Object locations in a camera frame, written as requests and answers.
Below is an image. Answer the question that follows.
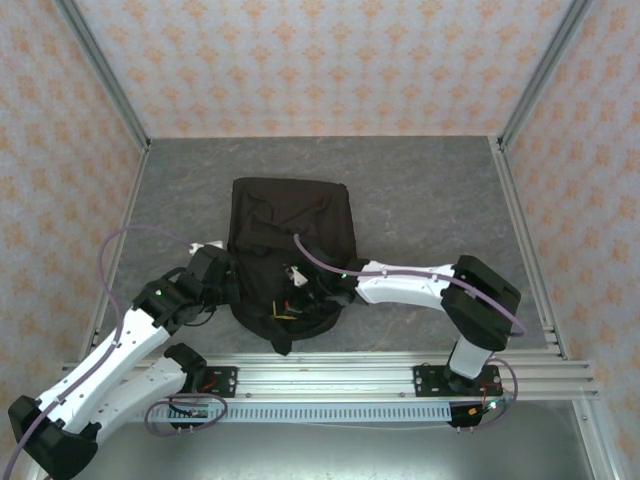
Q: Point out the black fabric backpack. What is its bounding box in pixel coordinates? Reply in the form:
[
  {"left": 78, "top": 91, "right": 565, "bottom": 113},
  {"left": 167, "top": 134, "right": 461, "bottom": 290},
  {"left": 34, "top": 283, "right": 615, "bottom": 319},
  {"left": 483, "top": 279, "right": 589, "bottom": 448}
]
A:
[{"left": 226, "top": 175, "right": 360, "bottom": 357}]

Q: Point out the small circuit board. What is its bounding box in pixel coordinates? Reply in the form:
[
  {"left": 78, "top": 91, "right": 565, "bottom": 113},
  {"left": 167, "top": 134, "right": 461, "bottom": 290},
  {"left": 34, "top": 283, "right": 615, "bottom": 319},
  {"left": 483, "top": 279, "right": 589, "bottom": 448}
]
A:
[
  {"left": 169, "top": 402, "right": 210, "bottom": 422},
  {"left": 464, "top": 397, "right": 514, "bottom": 420}
]

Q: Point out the grey metal sheet panel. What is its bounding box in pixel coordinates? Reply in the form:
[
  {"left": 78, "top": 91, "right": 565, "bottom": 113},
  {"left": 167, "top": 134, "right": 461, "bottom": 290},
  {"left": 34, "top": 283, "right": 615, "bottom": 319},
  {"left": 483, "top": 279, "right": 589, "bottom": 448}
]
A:
[{"left": 74, "top": 422, "right": 596, "bottom": 480}]

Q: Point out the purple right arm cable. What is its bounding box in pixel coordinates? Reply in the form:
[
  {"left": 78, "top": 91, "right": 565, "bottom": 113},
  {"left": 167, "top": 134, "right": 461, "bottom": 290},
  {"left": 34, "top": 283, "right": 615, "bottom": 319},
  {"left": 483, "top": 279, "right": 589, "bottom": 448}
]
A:
[{"left": 292, "top": 232, "right": 527, "bottom": 432}]

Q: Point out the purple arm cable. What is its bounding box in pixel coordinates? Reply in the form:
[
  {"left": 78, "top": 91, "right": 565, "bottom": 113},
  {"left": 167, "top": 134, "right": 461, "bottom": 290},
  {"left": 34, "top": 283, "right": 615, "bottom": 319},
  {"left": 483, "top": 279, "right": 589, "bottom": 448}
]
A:
[
  {"left": 7, "top": 225, "right": 229, "bottom": 474},
  {"left": 292, "top": 232, "right": 527, "bottom": 432}
]

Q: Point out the wide aluminium mounting rail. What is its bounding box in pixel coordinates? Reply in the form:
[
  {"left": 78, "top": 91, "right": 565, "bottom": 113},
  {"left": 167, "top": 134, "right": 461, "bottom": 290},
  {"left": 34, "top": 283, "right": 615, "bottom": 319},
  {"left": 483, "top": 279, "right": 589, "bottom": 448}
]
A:
[{"left": 52, "top": 352, "right": 601, "bottom": 402}]

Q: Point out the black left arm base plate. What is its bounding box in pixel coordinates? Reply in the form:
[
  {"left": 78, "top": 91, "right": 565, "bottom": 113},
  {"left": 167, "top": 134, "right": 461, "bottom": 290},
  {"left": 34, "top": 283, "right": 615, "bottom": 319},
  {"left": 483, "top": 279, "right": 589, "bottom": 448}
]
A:
[{"left": 199, "top": 365, "right": 240, "bottom": 400}]

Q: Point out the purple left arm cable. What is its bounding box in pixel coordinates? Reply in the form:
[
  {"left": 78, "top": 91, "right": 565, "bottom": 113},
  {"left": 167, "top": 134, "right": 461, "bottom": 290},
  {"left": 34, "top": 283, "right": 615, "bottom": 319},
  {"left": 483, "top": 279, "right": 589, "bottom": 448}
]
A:
[{"left": 7, "top": 225, "right": 229, "bottom": 474}]

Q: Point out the white slotted cable duct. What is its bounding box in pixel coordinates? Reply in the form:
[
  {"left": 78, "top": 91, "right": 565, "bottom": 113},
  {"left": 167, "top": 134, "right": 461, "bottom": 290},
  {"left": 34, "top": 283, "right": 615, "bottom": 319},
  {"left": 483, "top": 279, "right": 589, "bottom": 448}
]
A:
[{"left": 119, "top": 402, "right": 454, "bottom": 426}]

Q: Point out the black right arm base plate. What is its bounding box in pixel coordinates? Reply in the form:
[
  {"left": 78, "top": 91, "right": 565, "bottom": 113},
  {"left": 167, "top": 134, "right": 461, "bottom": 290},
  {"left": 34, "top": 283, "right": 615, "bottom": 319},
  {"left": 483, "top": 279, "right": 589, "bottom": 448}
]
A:
[{"left": 412, "top": 363, "right": 504, "bottom": 399}]

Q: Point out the aluminium frame post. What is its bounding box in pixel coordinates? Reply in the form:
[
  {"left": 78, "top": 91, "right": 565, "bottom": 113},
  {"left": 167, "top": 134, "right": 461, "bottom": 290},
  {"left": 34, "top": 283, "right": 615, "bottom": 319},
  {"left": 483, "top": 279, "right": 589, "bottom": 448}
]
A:
[
  {"left": 53, "top": 0, "right": 152, "bottom": 154},
  {"left": 498, "top": 0, "right": 596, "bottom": 151}
]

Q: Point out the aluminium frame leg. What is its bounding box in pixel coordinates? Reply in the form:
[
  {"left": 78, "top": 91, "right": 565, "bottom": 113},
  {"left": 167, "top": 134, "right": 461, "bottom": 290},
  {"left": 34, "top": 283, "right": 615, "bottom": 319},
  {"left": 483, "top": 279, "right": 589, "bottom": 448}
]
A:
[{"left": 572, "top": 399, "right": 629, "bottom": 480}]

